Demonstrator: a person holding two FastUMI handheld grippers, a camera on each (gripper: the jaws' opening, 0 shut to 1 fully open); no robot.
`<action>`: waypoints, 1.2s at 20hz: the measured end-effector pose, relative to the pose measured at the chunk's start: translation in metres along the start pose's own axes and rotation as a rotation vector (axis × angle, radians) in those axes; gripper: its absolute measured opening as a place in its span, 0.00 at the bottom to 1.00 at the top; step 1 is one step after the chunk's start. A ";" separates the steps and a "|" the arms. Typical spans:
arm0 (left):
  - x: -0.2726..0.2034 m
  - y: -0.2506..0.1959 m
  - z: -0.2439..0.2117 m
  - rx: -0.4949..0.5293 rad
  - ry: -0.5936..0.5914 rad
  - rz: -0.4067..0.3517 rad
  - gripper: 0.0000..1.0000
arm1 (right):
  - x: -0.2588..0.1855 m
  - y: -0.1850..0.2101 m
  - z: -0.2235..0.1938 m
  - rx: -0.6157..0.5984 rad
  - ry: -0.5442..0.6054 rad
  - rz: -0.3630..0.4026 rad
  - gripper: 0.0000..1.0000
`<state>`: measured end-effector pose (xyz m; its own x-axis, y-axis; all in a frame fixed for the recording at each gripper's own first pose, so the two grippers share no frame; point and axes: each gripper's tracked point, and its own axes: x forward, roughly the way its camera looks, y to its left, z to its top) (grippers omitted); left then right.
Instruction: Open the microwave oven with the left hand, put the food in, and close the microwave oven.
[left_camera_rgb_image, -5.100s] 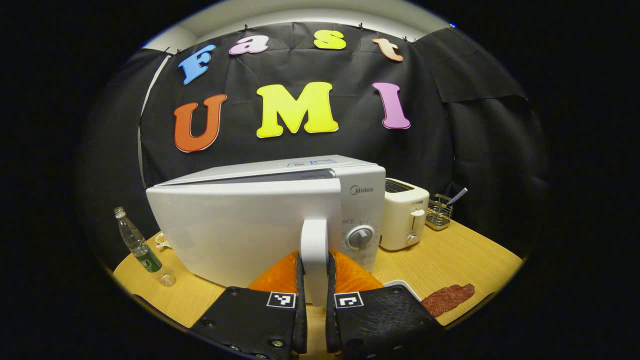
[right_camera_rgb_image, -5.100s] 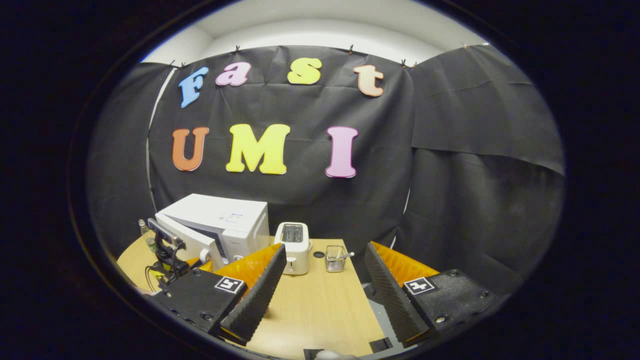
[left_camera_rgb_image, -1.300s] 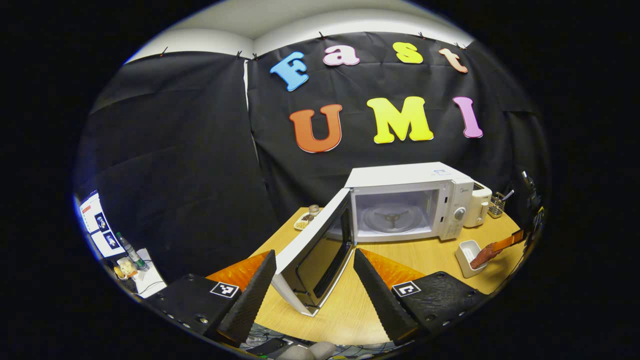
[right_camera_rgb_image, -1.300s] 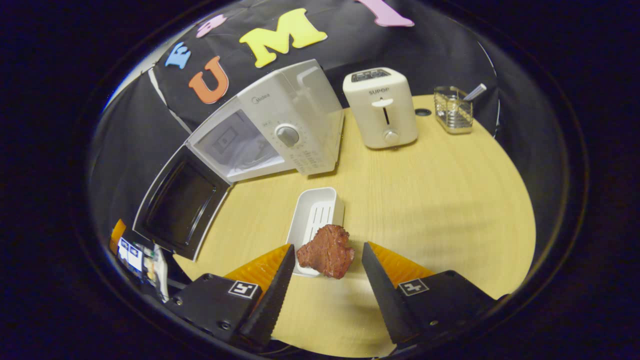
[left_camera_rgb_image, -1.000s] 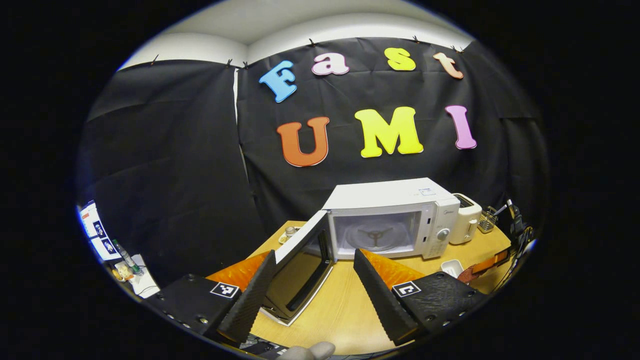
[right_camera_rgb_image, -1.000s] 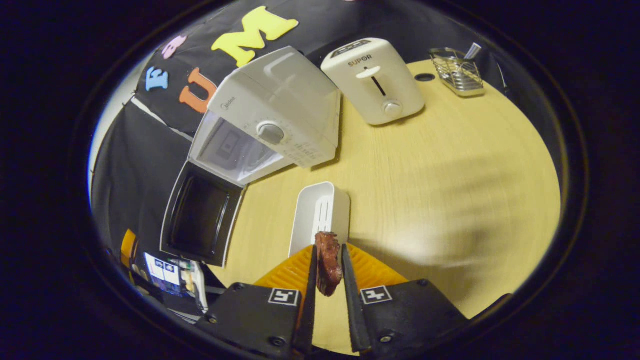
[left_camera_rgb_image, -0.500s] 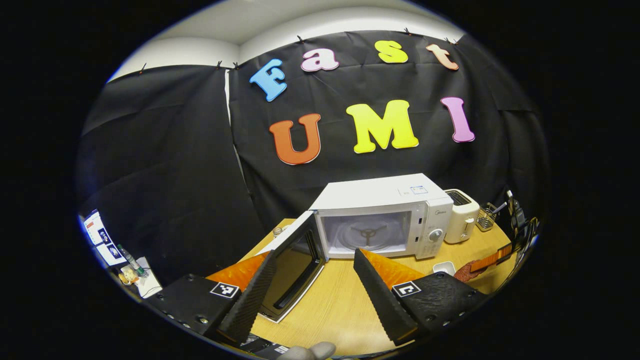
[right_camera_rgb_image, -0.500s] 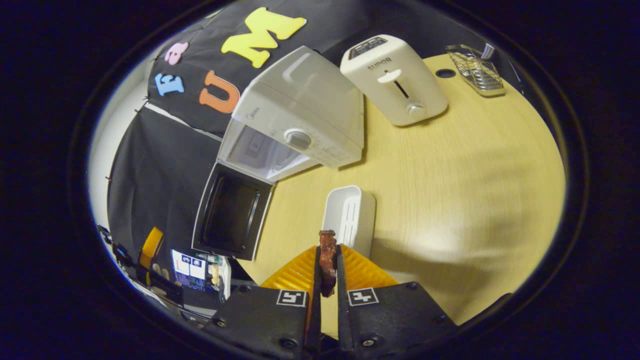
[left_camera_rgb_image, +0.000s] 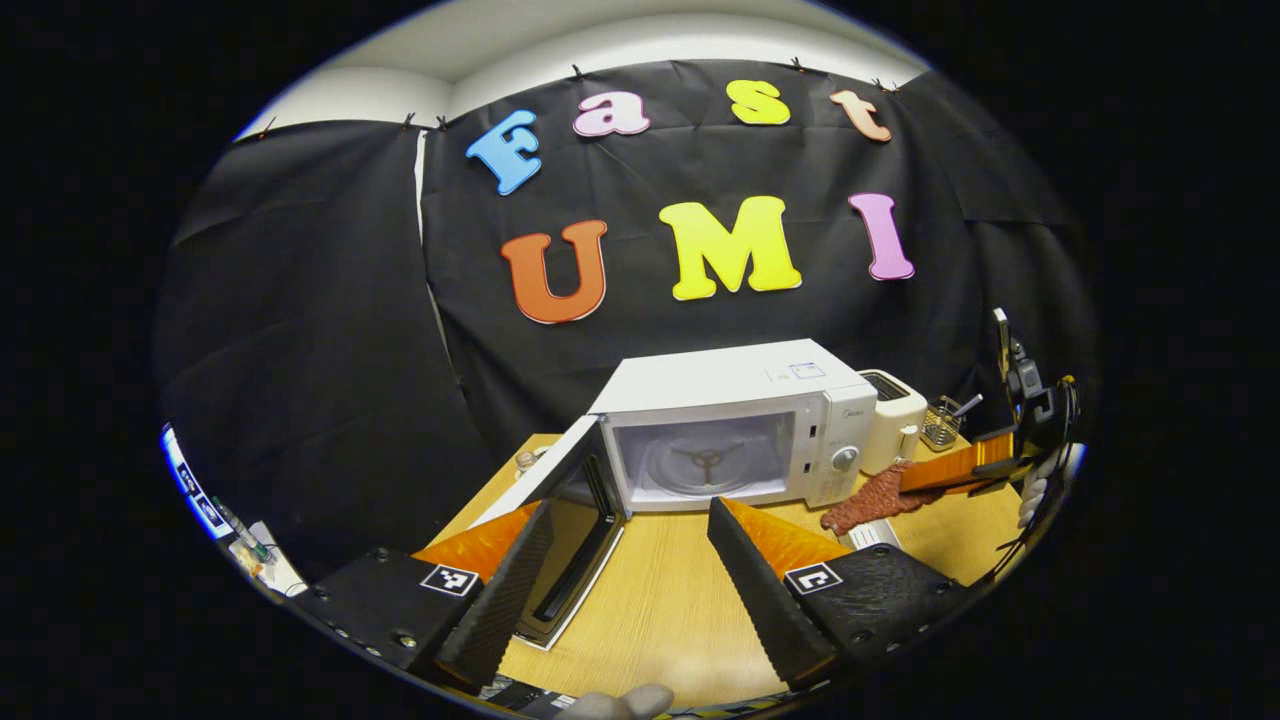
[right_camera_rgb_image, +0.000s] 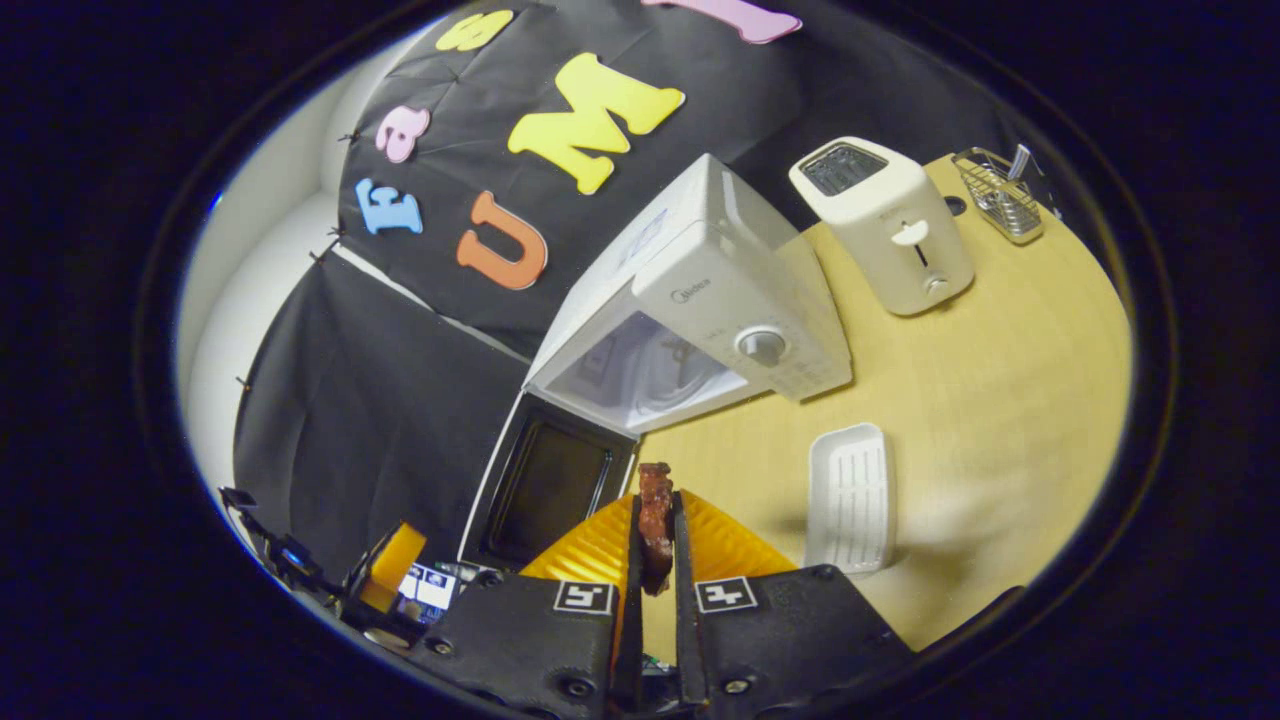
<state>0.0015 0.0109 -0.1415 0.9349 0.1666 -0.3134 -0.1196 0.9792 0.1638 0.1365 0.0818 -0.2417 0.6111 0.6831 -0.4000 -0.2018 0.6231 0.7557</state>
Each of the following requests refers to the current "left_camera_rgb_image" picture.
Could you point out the white microwave oven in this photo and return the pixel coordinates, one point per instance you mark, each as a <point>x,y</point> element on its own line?
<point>720,380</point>

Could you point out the red meat slice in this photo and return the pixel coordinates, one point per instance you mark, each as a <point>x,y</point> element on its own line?
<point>870,500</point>

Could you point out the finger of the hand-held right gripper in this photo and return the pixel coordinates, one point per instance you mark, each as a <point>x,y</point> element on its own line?
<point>950,470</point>

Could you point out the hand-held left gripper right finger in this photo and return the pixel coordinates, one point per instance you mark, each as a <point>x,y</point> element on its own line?
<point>760,600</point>

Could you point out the white paper sheet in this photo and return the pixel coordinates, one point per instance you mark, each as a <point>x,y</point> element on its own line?
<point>270,560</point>

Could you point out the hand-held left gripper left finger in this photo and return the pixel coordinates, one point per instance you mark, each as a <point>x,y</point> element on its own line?
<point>510,600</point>

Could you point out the clear plastic water bottle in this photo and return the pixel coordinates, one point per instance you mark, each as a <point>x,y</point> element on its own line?
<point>526,462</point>

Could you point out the blue and white strip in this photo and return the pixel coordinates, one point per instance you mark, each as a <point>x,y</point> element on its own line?
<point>195,490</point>

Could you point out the metal spoon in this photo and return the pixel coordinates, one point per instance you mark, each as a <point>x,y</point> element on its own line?
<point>968,404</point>

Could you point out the white rectangular dish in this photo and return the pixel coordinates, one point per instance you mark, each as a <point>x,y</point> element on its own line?
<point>870,535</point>

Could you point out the white toaster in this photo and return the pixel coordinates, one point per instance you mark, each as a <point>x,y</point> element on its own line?
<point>895,420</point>

